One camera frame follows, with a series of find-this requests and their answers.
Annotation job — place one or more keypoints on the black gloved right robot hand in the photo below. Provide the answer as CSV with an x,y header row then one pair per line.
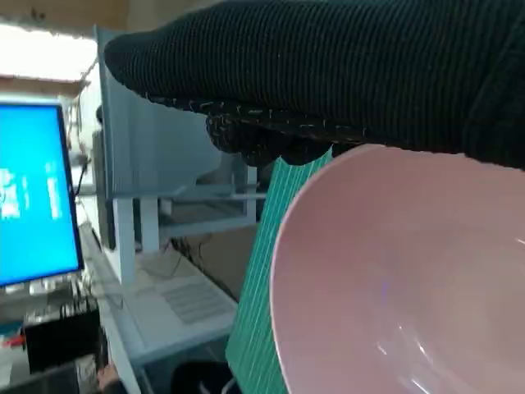
x,y
328,61

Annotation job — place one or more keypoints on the pink bowl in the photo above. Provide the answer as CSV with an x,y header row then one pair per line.
x,y
389,267

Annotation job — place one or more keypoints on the green cutting mat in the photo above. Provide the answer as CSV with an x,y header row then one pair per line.
x,y
258,287

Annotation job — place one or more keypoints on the white vented appliance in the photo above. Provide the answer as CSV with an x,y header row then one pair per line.
x,y
188,303

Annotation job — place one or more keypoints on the blue lit monitor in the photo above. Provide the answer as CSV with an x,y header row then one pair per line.
x,y
33,197

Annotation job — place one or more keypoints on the black equipment box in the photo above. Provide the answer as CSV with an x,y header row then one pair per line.
x,y
61,340

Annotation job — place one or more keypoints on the white frame cabinet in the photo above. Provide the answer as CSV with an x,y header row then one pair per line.
x,y
123,143

